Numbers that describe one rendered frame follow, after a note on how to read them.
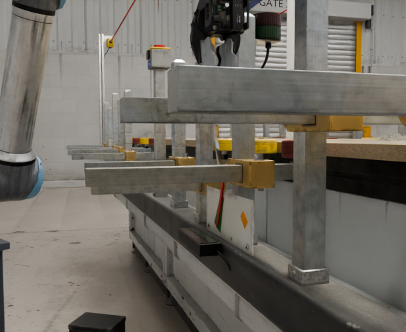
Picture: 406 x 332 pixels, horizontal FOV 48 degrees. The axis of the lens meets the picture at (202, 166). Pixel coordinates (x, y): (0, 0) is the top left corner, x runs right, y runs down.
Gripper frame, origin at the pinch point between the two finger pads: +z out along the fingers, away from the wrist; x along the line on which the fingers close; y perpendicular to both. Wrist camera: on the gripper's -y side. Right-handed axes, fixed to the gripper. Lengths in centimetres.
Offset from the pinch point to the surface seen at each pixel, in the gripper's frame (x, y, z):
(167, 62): 10, -78, -16
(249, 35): 8.3, -3.7, -9.9
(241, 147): 6.7, -3.7, 11.5
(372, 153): 25.4, 10.9, 12.4
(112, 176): -18.6, 0.0, 16.0
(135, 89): 119, -787, -82
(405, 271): 27.8, 16.8, 32.0
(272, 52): 392, -769, -161
